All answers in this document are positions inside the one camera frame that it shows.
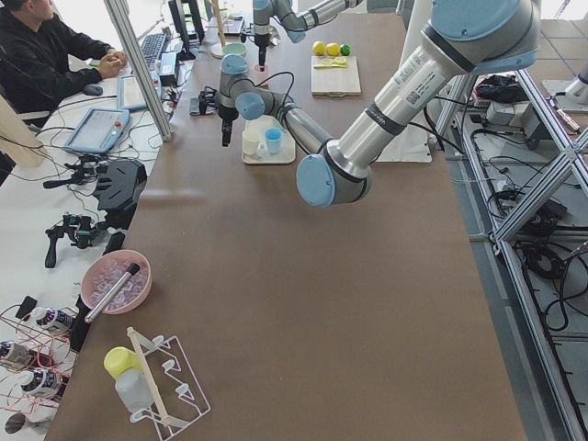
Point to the cream yellow cup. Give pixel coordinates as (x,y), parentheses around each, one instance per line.
(250,141)

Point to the blue cup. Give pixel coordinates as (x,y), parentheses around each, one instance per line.
(273,139)

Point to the beige rabbit tray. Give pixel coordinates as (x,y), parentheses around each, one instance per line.
(262,156)

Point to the metal scoop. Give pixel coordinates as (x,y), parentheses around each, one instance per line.
(275,37)

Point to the green bowl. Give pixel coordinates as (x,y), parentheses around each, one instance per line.
(234,48)

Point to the grey cloth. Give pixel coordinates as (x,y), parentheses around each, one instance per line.
(194,106)

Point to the wooden stand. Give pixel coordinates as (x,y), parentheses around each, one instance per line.
(217,49)

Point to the lower whole lemon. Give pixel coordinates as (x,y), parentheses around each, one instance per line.
(318,47)

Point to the whole lemon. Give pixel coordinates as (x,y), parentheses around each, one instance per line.
(318,47)
(333,49)

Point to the upper whole lemon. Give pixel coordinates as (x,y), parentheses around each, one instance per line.
(333,49)

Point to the yellow plastic knife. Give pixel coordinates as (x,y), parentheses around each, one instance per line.
(328,66)

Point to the wooden cutting board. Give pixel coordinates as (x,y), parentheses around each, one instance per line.
(335,82)

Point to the green lime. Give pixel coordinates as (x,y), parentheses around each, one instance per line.
(345,50)

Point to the blue teach pendant far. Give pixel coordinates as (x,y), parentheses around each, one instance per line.
(129,94)

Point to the blue teach pendant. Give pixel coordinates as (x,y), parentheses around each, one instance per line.
(99,130)
(129,94)

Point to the black keyboard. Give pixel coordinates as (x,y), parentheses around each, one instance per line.
(152,48)

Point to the blue teach pendant near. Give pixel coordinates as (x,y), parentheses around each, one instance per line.
(99,130)

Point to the computer mouse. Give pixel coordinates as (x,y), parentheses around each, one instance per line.
(93,90)

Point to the metal tube in bowl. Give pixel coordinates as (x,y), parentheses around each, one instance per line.
(110,293)

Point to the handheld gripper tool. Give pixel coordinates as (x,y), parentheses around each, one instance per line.
(80,229)

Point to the pink bowl with ice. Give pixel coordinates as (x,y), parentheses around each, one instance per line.
(104,274)

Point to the seated person in black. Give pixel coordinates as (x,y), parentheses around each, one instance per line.
(43,61)

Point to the wooden stick on rack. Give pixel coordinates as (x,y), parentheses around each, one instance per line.
(135,339)

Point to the yellow cup on rack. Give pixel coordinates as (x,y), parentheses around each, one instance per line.
(120,359)

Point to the clear plastic cup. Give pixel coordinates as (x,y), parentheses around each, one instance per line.
(133,390)

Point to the aluminium frame post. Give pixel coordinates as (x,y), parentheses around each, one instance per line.
(118,11)

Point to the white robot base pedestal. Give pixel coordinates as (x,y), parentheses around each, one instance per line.
(412,144)

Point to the white wire dish rack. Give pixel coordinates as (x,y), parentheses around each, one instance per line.
(180,389)

